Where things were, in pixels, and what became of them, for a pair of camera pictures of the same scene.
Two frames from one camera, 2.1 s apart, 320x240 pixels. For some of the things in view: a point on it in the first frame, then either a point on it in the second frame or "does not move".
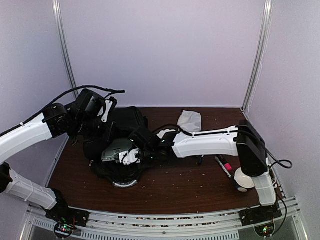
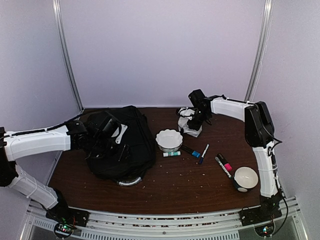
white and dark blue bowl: (242, 181) does not move
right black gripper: (150, 164) → (192, 125)
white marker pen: (223, 167) does not move
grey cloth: (190, 121) does not move
